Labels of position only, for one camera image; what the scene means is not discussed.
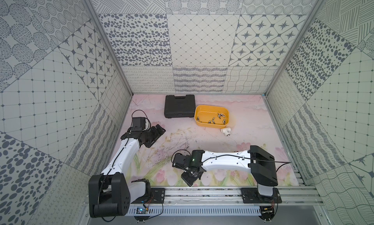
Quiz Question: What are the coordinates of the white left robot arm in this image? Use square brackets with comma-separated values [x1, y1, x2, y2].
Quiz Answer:
[88, 125, 166, 218]

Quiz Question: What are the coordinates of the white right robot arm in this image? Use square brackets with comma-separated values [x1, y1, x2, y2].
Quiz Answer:
[172, 145, 278, 197]

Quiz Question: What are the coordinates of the yellow plastic storage box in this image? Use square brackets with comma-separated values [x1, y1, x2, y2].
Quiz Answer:
[194, 105, 230, 129]

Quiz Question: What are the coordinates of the black plastic tool case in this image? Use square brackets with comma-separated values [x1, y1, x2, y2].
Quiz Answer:
[164, 94, 196, 118]

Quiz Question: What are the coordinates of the white pipe tee fitting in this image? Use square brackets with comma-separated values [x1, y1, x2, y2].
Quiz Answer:
[220, 127, 231, 136]

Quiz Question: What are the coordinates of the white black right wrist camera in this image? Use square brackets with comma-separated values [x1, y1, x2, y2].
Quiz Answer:
[172, 153, 191, 171]

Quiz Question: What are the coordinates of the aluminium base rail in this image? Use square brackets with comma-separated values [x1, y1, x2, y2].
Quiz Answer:
[84, 186, 325, 207]

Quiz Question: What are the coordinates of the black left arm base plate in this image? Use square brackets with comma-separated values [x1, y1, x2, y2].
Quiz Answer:
[129, 179, 166, 204]

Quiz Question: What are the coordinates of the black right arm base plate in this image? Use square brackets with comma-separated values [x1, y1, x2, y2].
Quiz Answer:
[240, 187, 282, 204]

